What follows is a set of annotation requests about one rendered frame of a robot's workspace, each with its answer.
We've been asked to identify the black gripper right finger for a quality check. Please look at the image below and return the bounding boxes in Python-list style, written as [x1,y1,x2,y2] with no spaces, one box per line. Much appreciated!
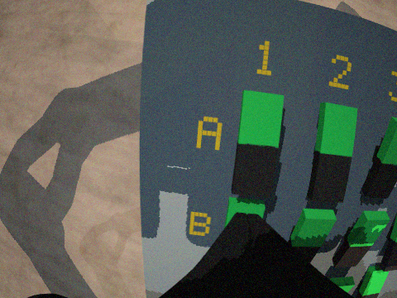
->
[244,213,354,298]

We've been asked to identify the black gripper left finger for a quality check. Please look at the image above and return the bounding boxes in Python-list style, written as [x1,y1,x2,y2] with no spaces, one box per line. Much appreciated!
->
[160,212,251,298]

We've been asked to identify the grey switch panel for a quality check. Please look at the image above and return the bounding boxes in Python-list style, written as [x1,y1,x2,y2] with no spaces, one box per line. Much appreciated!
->
[140,0,397,298]

